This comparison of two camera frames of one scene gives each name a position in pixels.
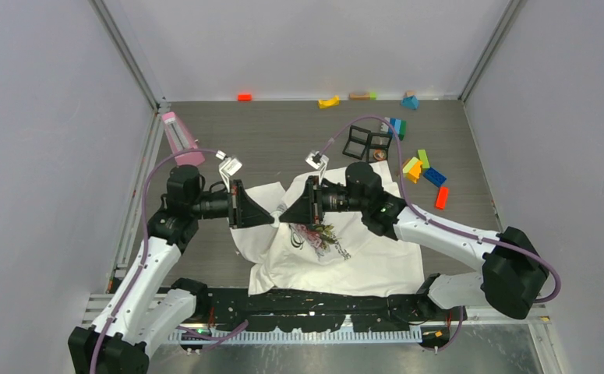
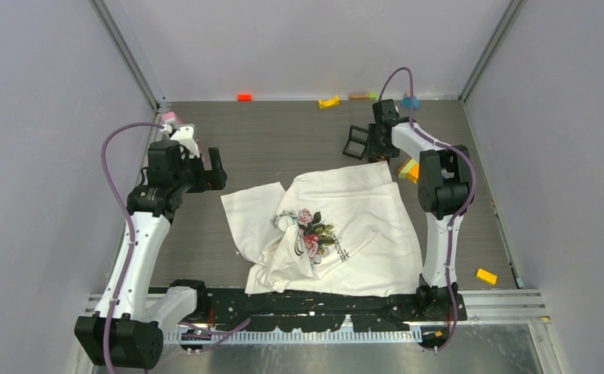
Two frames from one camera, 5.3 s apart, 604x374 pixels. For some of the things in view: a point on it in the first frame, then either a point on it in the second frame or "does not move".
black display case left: [357, 142] does not move
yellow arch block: [327, 104] does not move
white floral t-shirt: [344, 256] does not move
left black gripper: [241, 210] -> [212, 179]
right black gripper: [309, 208] -> [374, 125]
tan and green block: [370, 96] does not move
